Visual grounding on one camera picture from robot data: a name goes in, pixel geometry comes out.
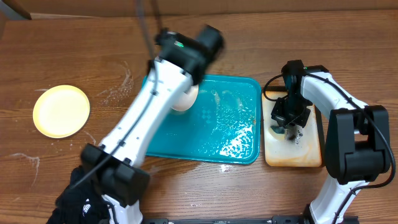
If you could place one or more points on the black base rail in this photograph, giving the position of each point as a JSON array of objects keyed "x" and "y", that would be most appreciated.
[{"x": 217, "y": 221}]

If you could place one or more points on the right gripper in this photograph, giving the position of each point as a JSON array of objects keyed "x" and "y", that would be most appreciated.
[{"x": 278, "y": 116}]

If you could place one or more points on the white plate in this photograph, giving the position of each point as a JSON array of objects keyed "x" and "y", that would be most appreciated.
[{"x": 187, "y": 99}]

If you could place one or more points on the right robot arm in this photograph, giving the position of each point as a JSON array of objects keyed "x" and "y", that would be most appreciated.
[{"x": 357, "y": 152}]

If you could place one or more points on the yellow plate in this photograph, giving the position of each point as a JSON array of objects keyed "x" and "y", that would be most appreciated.
[{"x": 61, "y": 111}]

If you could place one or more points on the black knit cloth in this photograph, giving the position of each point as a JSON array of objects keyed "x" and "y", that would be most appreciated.
[{"x": 79, "y": 205}]

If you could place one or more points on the green yellow sponge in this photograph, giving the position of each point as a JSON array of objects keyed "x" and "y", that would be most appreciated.
[{"x": 277, "y": 133}]

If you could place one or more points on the black tray with soapy water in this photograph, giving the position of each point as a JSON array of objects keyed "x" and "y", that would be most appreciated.
[{"x": 296, "y": 147}]

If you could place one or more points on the teal plastic tray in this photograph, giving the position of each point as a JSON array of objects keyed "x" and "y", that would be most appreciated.
[{"x": 223, "y": 125}]

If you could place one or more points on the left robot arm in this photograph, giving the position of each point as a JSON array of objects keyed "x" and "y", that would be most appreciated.
[{"x": 113, "y": 166}]

